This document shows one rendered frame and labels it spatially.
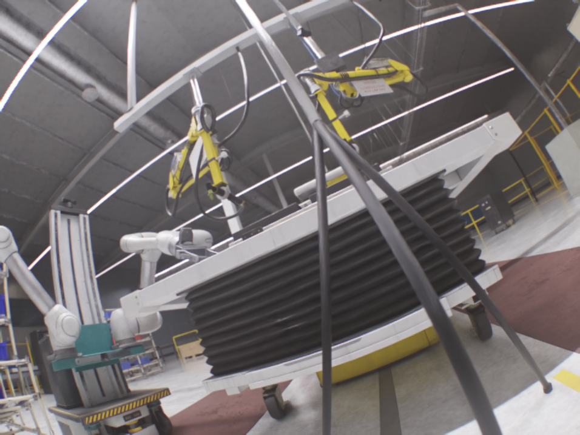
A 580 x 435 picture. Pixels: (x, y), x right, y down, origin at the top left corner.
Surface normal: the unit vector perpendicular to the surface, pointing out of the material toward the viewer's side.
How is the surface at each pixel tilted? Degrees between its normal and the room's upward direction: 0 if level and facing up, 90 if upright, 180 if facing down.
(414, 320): 90
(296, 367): 90
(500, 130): 90
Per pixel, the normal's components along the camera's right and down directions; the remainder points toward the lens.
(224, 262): -0.29, -0.20
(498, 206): 0.18, -0.38
